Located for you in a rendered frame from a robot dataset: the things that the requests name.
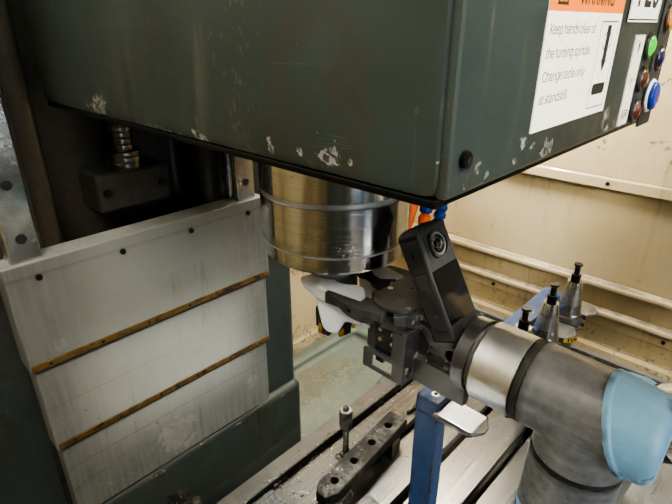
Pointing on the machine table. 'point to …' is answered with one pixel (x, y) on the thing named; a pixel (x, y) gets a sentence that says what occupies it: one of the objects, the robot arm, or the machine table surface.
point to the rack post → (425, 459)
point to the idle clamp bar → (388, 438)
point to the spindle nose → (328, 224)
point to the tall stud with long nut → (345, 427)
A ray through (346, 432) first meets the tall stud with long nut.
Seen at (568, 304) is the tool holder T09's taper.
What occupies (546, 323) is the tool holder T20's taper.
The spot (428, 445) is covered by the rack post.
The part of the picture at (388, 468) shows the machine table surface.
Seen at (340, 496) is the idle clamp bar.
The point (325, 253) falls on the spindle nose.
